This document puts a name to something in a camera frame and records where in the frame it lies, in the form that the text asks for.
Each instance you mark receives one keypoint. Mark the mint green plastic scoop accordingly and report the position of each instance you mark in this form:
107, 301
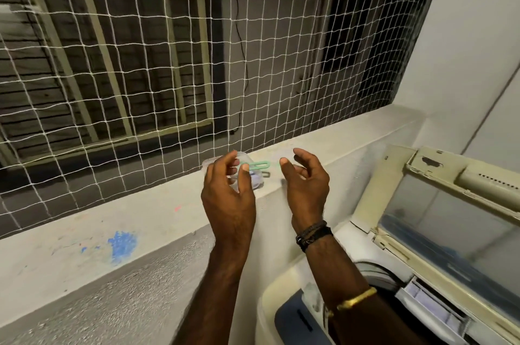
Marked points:
260, 164

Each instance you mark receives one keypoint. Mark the black thread wristband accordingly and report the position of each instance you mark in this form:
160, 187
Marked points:
315, 235

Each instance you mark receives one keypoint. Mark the cream framed louvred window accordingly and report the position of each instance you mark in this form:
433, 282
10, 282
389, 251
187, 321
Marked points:
105, 52

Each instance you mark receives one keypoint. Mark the gold bangle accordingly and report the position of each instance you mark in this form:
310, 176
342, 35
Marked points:
357, 299

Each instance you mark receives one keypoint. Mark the person's left forearm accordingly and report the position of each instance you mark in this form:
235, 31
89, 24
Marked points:
215, 296

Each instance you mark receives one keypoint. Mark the person's right forearm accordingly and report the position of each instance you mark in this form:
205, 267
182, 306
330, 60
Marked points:
357, 300

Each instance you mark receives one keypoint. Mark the cream blue washing machine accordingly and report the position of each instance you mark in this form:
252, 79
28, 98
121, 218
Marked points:
276, 300

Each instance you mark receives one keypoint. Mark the glass-windowed washing machine lid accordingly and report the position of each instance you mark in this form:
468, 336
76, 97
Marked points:
378, 194

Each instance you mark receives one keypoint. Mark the white detergent drawer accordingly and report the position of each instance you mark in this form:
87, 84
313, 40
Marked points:
430, 308

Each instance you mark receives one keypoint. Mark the person's left hand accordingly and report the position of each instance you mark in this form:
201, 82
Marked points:
229, 210

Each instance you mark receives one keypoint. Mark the white window safety net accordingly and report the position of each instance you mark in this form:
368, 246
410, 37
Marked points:
284, 52

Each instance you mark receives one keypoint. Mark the person's right hand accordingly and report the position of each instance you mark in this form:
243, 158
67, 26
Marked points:
308, 194

